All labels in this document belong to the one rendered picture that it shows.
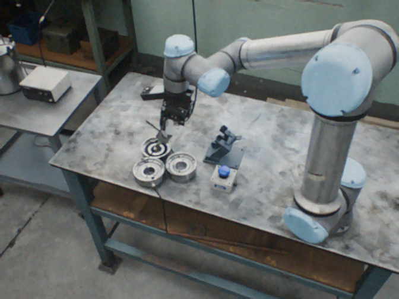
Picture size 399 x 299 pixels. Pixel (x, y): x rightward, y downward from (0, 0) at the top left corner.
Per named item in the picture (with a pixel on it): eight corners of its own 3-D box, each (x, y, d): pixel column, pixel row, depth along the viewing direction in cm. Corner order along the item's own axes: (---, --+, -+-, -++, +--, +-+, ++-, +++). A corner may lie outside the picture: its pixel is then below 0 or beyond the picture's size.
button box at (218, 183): (209, 188, 125) (209, 179, 121) (217, 173, 129) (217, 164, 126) (233, 196, 123) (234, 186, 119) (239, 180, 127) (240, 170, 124)
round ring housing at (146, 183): (131, 169, 131) (129, 161, 128) (161, 162, 133) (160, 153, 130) (138, 192, 124) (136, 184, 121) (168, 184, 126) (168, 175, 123)
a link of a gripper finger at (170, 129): (175, 147, 122) (179, 125, 116) (159, 140, 124) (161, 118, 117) (179, 141, 125) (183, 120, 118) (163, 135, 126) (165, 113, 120)
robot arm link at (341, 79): (345, 220, 103) (405, 32, 66) (317, 257, 96) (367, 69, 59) (306, 199, 110) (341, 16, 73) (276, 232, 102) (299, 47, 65)
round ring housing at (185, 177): (200, 178, 128) (200, 171, 125) (170, 185, 126) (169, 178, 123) (192, 157, 135) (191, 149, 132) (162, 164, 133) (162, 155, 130)
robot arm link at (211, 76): (241, 63, 98) (210, 43, 102) (213, 82, 92) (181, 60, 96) (237, 86, 104) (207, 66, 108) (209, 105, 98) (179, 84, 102)
